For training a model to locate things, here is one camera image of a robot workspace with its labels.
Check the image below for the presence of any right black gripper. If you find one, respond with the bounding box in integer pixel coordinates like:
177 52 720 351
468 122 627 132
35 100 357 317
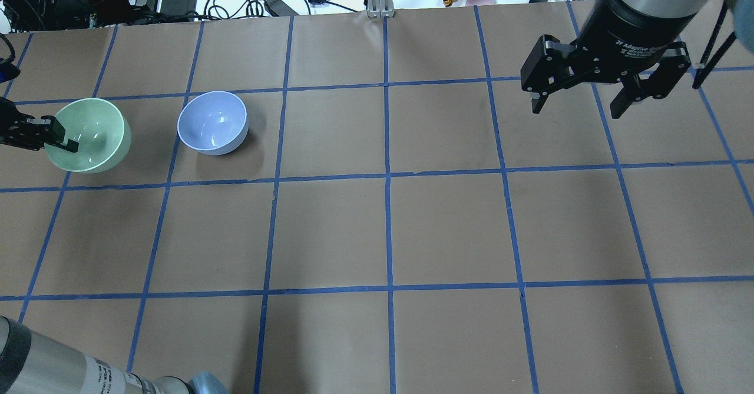
520 0 690 120

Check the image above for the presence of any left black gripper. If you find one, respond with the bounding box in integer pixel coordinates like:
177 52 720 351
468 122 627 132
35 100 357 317
1 98 79 153

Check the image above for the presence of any green bowl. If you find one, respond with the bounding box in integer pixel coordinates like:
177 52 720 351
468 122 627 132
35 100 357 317
45 98 132 174

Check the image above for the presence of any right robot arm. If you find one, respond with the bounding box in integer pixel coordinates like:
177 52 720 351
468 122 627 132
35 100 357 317
521 0 752 118

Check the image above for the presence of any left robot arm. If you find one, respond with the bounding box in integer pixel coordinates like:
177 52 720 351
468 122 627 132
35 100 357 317
1 98 227 393

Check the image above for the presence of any blue bowl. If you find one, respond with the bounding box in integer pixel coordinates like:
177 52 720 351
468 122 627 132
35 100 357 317
177 91 249 156

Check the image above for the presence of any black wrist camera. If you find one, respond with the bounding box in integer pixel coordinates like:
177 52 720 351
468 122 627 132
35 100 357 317
0 58 21 83

